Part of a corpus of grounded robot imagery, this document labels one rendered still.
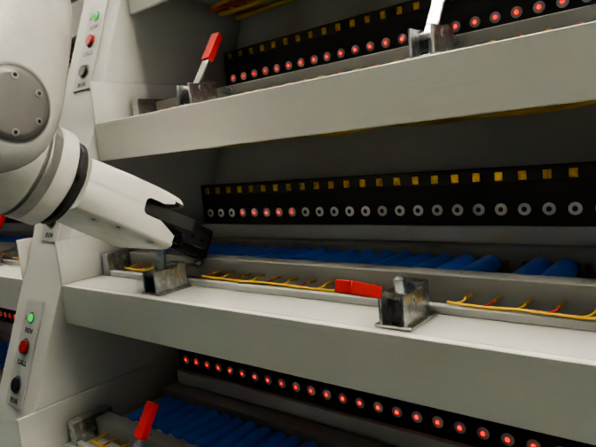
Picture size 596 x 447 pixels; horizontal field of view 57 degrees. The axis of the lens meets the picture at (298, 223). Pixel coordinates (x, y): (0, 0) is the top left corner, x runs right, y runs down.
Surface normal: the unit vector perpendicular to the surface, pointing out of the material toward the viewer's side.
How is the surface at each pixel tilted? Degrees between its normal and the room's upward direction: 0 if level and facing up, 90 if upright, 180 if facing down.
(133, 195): 85
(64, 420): 90
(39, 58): 86
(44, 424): 90
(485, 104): 111
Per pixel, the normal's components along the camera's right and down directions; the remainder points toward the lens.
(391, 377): -0.62, 0.15
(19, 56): 0.76, -0.05
